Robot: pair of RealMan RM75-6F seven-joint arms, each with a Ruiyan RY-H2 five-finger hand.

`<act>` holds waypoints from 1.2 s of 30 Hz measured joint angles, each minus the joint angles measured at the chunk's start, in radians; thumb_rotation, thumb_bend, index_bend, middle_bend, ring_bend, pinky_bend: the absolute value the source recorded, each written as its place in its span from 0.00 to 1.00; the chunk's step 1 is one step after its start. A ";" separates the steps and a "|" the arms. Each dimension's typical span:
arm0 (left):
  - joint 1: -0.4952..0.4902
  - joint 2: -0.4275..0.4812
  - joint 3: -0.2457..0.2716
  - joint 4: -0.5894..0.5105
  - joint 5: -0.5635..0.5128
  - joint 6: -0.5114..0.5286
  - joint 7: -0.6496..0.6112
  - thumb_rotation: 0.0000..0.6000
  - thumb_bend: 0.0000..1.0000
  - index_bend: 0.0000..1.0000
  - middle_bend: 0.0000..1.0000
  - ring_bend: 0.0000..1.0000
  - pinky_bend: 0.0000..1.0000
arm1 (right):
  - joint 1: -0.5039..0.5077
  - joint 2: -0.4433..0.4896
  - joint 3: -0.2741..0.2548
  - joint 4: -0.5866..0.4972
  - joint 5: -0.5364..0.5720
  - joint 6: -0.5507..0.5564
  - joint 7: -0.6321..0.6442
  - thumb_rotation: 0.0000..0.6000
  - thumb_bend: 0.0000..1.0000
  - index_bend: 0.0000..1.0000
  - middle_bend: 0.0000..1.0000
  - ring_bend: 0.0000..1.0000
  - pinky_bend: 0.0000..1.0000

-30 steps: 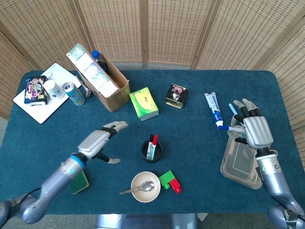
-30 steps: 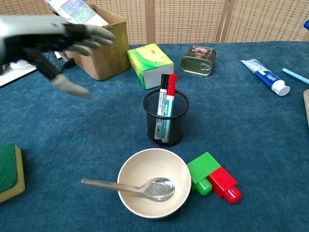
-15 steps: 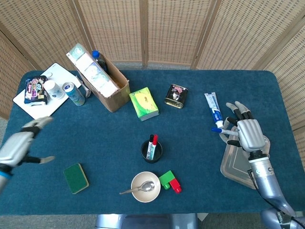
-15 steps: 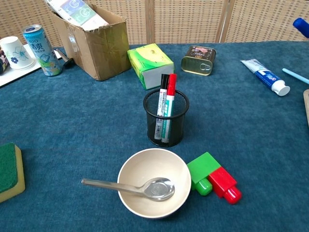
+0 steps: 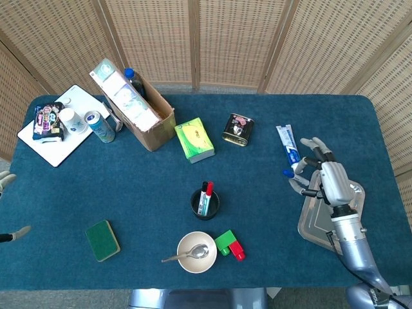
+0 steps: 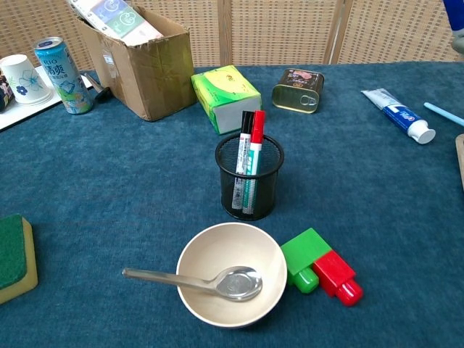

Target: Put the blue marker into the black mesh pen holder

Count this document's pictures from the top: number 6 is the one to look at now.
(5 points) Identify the light blue drink can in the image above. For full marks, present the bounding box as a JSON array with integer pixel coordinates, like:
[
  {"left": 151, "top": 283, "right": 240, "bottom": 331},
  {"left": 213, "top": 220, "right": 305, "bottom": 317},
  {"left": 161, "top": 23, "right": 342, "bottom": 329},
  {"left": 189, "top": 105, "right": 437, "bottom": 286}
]
[{"left": 33, "top": 36, "right": 94, "bottom": 115}]

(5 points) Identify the red toy block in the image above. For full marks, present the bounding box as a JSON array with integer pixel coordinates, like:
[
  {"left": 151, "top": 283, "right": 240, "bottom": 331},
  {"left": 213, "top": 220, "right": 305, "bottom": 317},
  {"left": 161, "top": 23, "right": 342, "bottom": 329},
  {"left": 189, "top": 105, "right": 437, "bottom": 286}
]
[{"left": 312, "top": 249, "right": 364, "bottom": 307}]

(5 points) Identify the grey metal tool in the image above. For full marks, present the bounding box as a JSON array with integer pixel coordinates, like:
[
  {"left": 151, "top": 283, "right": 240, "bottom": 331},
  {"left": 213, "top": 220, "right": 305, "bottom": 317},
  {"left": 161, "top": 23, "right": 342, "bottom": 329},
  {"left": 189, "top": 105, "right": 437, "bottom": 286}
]
[{"left": 80, "top": 72, "right": 112, "bottom": 103}]

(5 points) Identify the green tissue pack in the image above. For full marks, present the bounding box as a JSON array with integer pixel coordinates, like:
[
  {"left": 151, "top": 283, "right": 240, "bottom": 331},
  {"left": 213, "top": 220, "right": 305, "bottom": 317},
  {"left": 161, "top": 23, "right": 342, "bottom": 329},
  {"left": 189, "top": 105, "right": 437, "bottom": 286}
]
[{"left": 191, "top": 65, "right": 262, "bottom": 136}]

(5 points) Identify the beige bowl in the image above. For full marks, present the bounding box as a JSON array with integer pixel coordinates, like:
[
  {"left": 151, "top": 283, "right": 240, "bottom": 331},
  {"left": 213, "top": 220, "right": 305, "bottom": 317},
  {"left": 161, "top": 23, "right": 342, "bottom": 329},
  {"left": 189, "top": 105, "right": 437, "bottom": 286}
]
[{"left": 175, "top": 222, "right": 289, "bottom": 329}]

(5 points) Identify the white blue toothpaste tube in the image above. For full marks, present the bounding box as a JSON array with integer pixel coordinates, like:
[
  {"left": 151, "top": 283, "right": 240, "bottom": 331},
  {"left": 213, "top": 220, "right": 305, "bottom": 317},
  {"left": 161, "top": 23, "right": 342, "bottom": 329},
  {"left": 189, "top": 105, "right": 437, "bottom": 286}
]
[{"left": 360, "top": 88, "right": 436, "bottom": 145}]

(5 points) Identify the red marker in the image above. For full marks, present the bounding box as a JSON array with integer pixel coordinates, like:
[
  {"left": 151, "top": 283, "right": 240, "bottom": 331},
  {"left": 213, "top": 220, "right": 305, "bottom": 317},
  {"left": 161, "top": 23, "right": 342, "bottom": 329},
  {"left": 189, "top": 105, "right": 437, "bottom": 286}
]
[{"left": 241, "top": 109, "right": 267, "bottom": 215}]

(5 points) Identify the green yellow sponge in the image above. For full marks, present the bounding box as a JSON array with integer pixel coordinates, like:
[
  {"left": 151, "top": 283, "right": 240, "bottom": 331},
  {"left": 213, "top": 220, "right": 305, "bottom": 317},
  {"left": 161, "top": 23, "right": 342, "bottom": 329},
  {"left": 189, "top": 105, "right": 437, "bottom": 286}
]
[{"left": 0, "top": 213, "right": 39, "bottom": 305}]

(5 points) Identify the black gold luncheon meat can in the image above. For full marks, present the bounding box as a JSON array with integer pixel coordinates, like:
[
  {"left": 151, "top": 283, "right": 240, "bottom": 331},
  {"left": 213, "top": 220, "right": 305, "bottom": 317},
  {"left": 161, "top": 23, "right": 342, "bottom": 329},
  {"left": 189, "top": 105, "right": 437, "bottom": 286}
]
[{"left": 271, "top": 68, "right": 326, "bottom": 115}]

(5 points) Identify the stainless steel tray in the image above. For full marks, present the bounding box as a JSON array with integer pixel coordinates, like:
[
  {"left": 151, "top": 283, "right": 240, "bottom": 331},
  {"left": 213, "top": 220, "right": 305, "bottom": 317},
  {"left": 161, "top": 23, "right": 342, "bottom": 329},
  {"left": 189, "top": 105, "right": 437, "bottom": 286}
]
[{"left": 455, "top": 133, "right": 464, "bottom": 191}]

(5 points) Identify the white board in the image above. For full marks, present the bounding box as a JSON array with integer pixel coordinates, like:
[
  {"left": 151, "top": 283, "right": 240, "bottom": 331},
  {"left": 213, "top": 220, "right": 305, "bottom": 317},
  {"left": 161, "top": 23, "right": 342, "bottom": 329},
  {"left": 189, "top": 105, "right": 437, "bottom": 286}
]
[{"left": 0, "top": 65, "right": 94, "bottom": 131}]

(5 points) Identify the metal spoon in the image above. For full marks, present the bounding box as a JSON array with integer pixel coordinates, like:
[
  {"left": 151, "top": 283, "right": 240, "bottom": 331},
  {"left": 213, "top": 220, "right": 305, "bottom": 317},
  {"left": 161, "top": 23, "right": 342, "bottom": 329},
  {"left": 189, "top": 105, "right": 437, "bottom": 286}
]
[{"left": 122, "top": 266, "right": 263, "bottom": 302}]

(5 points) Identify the snack bag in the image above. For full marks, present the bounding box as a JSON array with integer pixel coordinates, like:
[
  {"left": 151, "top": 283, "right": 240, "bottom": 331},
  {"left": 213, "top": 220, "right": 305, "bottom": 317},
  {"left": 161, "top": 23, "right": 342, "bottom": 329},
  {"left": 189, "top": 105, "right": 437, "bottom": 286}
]
[{"left": 0, "top": 70, "right": 16, "bottom": 113}]

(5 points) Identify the black cap marker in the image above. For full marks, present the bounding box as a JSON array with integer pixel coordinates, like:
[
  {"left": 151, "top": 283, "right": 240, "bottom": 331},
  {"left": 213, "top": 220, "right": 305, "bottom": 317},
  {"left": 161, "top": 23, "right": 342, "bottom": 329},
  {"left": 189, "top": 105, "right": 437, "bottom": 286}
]
[{"left": 231, "top": 110, "right": 256, "bottom": 210}]

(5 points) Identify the white pastel tissue multipack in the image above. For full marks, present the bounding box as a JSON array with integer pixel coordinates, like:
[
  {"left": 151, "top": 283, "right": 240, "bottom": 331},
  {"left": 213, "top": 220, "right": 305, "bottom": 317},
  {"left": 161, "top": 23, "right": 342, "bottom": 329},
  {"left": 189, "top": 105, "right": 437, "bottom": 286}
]
[{"left": 66, "top": 0, "right": 165, "bottom": 47}]

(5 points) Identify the white flower paper cup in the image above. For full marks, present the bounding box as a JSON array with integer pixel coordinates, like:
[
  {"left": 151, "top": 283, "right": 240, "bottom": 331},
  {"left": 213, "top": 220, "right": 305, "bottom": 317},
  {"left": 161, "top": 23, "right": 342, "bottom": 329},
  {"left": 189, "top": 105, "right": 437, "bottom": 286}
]
[{"left": 0, "top": 54, "right": 54, "bottom": 107}]

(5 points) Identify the green toy block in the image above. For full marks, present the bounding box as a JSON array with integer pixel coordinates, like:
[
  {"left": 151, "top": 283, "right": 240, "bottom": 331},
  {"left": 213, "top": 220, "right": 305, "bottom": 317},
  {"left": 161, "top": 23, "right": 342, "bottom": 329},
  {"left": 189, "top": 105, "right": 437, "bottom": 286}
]
[{"left": 280, "top": 227, "right": 333, "bottom": 294}]

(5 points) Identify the black mesh pen holder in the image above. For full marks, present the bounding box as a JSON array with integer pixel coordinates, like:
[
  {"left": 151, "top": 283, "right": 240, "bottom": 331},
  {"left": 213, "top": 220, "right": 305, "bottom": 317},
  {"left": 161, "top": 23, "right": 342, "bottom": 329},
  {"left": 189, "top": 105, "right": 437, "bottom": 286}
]
[{"left": 215, "top": 133, "right": 286, "bottom": 222}]

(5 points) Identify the light blue toothbrush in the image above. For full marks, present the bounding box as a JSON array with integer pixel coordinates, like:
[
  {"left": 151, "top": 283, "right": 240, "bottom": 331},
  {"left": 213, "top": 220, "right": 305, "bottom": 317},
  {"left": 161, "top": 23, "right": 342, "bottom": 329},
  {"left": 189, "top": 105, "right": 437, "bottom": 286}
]
[{"left": 423, "top": 101, "right": 464, "bottom": 128}]

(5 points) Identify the brown cardboard box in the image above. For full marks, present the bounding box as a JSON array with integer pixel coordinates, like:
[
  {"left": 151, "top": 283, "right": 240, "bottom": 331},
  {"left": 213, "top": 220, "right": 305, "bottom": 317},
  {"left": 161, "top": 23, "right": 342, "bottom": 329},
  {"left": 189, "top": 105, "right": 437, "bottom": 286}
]
[{"left": 74, "top": 6, "right": 199, "bottom": 123}]

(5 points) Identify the woven wooden folding screen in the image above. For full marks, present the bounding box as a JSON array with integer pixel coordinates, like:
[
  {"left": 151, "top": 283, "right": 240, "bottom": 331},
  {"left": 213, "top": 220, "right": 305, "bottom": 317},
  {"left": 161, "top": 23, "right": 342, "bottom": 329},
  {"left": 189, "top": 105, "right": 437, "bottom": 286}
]
[{"left": 0, "top": 0, "right": 464, "bottom": 70}]

